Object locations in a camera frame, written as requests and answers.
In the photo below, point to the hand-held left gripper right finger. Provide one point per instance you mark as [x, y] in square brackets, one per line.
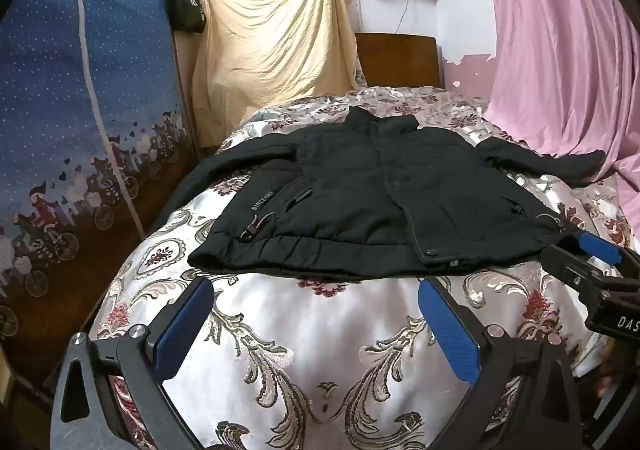
[447, 325]

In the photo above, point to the blue printed fabric wardrobe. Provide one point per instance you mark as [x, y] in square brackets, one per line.
[55, 105]

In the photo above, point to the floral satin bedspread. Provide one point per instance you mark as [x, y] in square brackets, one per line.
[325, 330]

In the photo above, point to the yellow hanging cloth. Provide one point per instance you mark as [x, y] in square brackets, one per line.
[270, 40]

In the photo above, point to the pink curtain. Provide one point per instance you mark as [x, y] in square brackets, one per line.
[560, 55]

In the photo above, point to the black hanging bag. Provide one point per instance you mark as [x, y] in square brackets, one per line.
[186, 7]

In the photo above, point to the black jacket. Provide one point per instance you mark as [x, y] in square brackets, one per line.
[360, 185]

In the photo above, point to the wooden headboard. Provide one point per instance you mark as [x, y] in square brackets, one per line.
[400, 60]

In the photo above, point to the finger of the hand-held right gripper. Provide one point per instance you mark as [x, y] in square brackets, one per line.
[570, 267]
[600, 247]

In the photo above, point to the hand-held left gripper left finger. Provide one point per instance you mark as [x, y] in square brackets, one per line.
[182, 325]

